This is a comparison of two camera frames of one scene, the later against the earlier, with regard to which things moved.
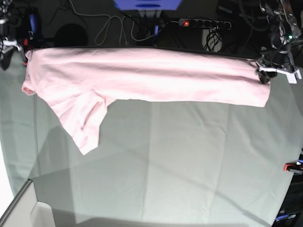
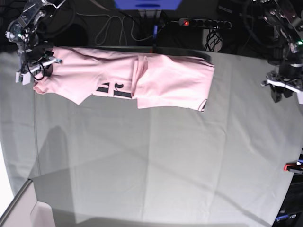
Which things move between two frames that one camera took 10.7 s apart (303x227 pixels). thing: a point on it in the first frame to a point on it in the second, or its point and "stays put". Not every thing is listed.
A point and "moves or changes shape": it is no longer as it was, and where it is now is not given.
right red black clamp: [296, 168] stays put
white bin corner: [25, 211] stays put
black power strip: [205, 23] stays put
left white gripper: [5, 56] to [23, 76]
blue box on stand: [147, 5] stays put
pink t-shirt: [78, 84] moves or changes shape
